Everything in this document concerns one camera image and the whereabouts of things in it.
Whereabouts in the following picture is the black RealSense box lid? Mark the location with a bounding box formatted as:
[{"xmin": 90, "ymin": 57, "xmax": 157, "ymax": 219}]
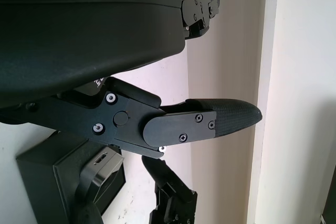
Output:
[{"xmin": 78, "ymin": 76, "xmax": 107, "ymax": 96}]

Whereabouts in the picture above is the black box base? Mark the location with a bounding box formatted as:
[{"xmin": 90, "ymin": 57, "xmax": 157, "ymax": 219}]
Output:
[{"xmin": 16, "ymin": 132, "xmax": 127, "ymax": 224}]

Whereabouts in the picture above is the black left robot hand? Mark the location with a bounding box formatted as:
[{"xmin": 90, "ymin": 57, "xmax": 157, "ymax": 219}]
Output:
[{"xmin": 0, "ymin": 0, "xmax": 263, "ymax": 161}]

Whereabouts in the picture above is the small silver camera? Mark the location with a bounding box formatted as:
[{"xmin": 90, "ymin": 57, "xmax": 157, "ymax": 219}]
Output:
[{"xmin": 88, "ymin": 147, "xmax": 125, "ymax": 205}]

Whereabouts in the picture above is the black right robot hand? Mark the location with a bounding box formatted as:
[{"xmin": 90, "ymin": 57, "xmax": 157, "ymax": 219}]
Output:
[{"xmin": 75, "ymin": 155, "xmax": 197, "ymax": 224}]

